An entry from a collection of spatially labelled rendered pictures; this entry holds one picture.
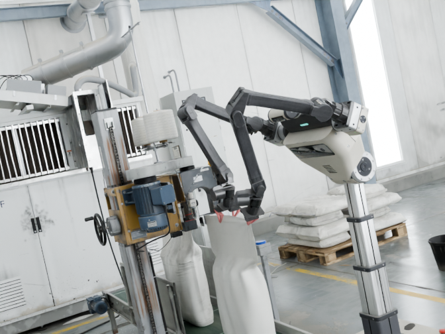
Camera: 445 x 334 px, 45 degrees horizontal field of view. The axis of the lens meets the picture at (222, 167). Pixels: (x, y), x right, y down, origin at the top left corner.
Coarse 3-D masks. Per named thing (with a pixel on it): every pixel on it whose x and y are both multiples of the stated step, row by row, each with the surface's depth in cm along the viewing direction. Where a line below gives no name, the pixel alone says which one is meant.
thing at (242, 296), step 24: (216, 216) 292; (216, 240) 296; (240, 240) 268; (216, 264) 292; (240, 264) 269; (216, 288) 292; (240, 288) 268; (264, 288) 269; (240, 312) 269; (264, 312) 268
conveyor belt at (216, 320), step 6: (114, 294) 454; (120, 294) 450; (126, 300) 427; (216, 312) 352; (216, 318) 340; (186, 324) 341; (192, 324) 338; (216, 324) 329; (186, 330) 330; (192, 330) 328; (198, 330) 325; (204, 330) 323; (210, 330) 321; (216, 330) 319; (222, 330) 317
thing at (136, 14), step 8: (136, 0) 621; (136, 8) 616; (136, 16) 615; (136, 32) 613; (136, 40) 612; (144, 40) 622; (128, 48) 611; (136, 48) 612; (144, 48) 619; (128, 56) 612; (144, 56) 617; (144, 64) 616; (128, 72) 615; (136, 72) 612; (144, 72) 615; (128, 80) 617; (144, 80) 614; (152, 80) 623; (128, 88) 621; (144, 88) 614; (152, 88) 620
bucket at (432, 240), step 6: (444, 234) 476; (432, 240) 473; (438, 240) 475; (444, 240) 475; (432, 246) 459; (438, 246) 453; (444, 246) 450; (432, 252) 466; (438, 252) 455; (444, 252) 452; (438, 258) 458; (444, 258) 453; (438, 264) 461; (444, 264) 455; (444, 270) 457
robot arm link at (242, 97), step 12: (240, 96) 219; (252, 96) 220; (264, 96) 223; (276, 96) 225; (228, 108) 223; (240, 108) 220; (276, 108) 226; (288, 108) 228; (300, 108) 229; (312, 108) 228; (324, 108) 229; (324, 120) 232
